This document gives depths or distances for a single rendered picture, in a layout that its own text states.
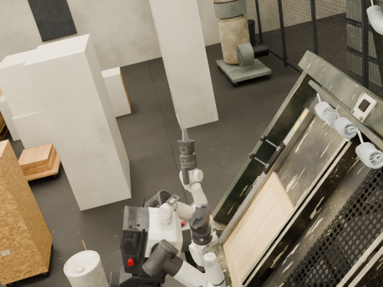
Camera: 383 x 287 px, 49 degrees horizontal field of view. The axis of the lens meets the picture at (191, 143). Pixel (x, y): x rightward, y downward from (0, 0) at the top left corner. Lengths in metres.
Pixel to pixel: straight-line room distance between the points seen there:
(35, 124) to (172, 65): 2.16
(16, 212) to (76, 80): 1.40
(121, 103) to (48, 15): 3.66
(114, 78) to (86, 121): 2.71
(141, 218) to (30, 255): 2.15
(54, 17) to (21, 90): 4.14
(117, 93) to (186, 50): 1.82
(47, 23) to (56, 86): 5.94
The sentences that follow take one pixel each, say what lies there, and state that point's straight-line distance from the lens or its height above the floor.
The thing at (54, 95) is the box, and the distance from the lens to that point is 4.46.
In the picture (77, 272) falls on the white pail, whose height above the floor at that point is 0.36.
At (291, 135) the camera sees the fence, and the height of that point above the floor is 1.52.
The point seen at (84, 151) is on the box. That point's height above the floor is 0.71.
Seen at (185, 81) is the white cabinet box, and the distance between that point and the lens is 6.00.
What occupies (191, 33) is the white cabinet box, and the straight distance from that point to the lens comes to 5.86.
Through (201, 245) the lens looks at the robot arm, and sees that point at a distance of 1.81.
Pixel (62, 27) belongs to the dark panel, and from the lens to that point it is 10.26.
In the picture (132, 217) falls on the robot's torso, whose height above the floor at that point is 1.40.
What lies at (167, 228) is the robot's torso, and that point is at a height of 1.34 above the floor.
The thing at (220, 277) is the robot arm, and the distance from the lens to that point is 1.95.
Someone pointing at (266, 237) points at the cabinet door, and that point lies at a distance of 2.20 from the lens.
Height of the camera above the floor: 2.59
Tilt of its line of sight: 27 degrees down
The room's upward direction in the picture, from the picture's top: 13 degrees counter-clockwise
